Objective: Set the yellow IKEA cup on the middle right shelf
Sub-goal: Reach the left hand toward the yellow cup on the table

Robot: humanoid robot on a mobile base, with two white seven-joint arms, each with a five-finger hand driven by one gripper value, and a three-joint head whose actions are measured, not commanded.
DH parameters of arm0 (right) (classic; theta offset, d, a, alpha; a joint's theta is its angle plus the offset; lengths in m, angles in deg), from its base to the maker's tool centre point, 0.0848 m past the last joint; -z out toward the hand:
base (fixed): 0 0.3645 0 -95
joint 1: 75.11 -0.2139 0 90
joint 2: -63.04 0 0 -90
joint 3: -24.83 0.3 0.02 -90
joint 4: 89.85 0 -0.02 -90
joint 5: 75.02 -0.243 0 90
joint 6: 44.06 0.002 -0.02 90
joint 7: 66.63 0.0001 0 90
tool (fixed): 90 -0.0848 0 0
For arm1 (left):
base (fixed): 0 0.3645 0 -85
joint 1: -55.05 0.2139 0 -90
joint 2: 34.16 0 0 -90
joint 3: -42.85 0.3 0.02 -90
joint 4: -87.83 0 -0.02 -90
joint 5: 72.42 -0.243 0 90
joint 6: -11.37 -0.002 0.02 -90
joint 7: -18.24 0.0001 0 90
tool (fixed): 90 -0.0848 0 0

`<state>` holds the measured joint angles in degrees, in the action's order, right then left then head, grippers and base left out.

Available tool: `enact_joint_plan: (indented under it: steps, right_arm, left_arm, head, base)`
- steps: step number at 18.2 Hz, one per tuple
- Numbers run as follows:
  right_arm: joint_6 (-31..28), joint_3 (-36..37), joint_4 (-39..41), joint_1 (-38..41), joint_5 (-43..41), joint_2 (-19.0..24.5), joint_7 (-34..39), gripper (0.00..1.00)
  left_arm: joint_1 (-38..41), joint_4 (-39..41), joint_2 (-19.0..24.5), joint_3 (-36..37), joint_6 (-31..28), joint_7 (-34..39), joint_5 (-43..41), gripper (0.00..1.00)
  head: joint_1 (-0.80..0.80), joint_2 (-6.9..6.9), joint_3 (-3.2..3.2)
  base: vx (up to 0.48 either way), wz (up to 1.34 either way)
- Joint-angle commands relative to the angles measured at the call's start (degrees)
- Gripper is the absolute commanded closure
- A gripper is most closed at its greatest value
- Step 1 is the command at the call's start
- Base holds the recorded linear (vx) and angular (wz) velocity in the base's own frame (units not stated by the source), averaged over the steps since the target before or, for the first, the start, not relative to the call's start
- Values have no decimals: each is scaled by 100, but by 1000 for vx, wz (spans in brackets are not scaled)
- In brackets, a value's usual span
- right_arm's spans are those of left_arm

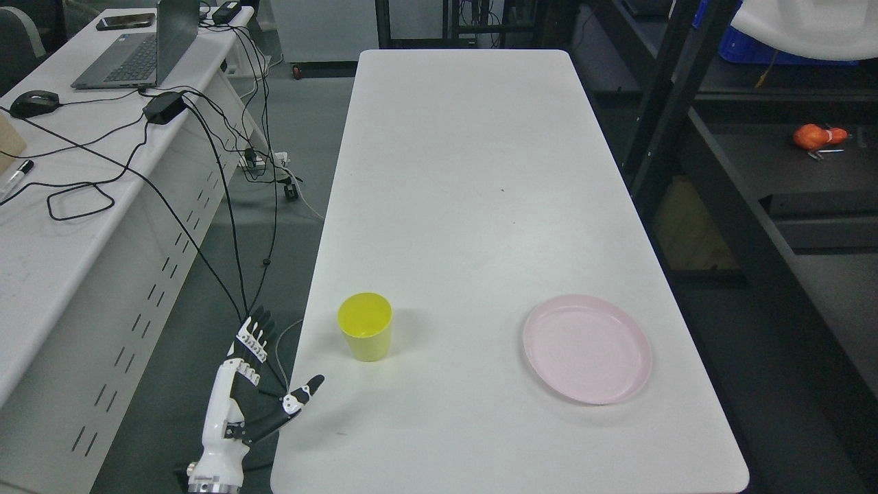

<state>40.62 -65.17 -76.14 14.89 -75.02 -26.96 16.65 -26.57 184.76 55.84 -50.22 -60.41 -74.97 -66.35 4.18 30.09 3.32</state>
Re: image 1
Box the black power adapter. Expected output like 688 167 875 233
142 91 187 125

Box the black cable loop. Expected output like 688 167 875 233
46 181 116 222

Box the black marker pen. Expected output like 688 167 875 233
1 159 35 201

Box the grey laptop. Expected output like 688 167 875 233
70 1 200 89

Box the black computer mouse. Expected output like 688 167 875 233
10 90 62 119

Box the cardboard box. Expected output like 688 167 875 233
0 113 26 175

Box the white power strip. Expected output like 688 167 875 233
239 148 302 201

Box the white side desk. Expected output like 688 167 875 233
1 24 264 493

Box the white table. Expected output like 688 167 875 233
272 49 750 493

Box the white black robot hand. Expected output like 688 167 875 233
186 307 325 493

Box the orange toy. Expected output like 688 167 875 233
792 123 849 152

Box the black smartphone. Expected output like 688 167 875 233
96 12 156 31

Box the yellow plastic cup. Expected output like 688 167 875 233
337 293 393 362

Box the black metal shelf rack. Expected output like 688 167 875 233
571 1 876 493

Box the pink plastic plate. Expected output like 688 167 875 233
523 294 653 405

